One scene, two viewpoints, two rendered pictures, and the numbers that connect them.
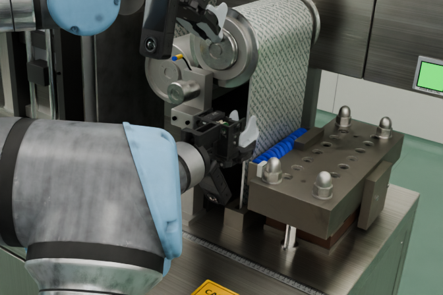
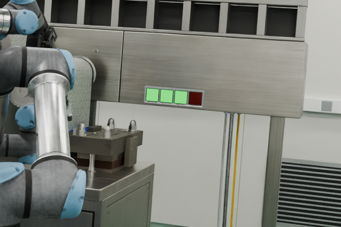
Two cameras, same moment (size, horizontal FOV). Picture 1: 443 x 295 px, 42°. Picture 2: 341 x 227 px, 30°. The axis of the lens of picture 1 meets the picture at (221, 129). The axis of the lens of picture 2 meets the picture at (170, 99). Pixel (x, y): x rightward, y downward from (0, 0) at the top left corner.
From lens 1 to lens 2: 1.44 m
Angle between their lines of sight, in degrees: 28
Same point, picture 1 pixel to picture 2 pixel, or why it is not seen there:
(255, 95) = (69, 96)
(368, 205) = (128, 152)
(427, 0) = (145, 59)
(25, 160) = (29, 51)
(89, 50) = not seen: outside the picture
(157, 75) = (14, 93)
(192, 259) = not seen: hidden behind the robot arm
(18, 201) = (29, 62)
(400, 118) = not seen: hidden behind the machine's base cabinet
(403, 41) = (136, 79)
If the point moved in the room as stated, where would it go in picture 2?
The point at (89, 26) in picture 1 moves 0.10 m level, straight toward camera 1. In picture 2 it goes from (29, 30) to (41, 30)
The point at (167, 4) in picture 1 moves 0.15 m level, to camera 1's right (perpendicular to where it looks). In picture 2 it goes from (37, 41) to (81, 44)
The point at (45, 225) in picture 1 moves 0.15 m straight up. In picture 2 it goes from (37, 68) to (41, 13)
